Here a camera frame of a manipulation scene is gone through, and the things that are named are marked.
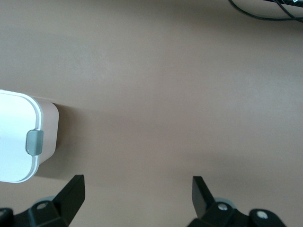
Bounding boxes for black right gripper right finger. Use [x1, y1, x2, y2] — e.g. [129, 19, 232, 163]
[188, 176, 250, 227]

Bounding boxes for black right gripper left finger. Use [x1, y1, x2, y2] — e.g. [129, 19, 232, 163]
[14, 175, 86, 227]

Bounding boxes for white box lid grey latches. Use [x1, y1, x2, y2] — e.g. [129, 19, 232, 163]
[0, 89, 45, 183]

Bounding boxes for pale pink box base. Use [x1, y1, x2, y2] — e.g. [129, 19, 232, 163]
[32, 96, 60, 178]

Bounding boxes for brown table cover sheet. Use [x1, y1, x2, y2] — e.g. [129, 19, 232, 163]
[0, 0, 303, 227]

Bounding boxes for black looping cable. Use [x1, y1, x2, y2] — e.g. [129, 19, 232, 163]
[273, 0, 303, 24]
[228, 0, 303, 22]

